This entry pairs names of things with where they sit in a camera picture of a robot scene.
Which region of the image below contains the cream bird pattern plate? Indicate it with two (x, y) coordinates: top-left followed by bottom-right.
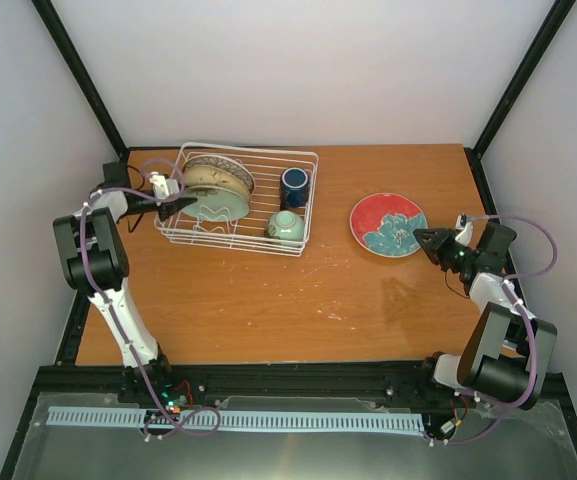
(184, 165), (250, 200)

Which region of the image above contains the pale green ceramic bowl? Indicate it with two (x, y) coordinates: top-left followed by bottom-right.
(264, 210), (305, 247)

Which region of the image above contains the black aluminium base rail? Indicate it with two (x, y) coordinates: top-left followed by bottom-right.
(32, 362), (567, 416)

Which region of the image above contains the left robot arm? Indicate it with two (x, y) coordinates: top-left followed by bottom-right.
(53, 159), (196, 403)

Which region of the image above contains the light blue slotted cable duct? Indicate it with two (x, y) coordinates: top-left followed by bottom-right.
(46, 406), (424, 436)

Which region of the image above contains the dark blue ceramic mug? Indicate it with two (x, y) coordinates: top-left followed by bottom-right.
(279, 167), (310, 210)

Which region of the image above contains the white wire dish rack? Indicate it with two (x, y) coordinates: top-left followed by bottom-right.
(155, 142), (319, 257)

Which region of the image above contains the red rimmed plate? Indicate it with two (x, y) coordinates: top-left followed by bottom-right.
(349, 193), (428, 259)

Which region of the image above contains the white floral pattern plate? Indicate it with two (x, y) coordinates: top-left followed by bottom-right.
(182, 154), (256, 193)

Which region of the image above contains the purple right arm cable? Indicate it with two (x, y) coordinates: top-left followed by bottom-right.
(422, 213), (559, 446)

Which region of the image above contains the black enclosure frame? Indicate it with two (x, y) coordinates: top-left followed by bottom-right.
(0, 0), (575, 479)

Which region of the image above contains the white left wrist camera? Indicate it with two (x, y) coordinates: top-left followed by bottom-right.
(148, 172), (180, 199)

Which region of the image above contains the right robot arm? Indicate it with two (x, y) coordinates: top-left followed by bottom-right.
(414, 215), (557, 410)

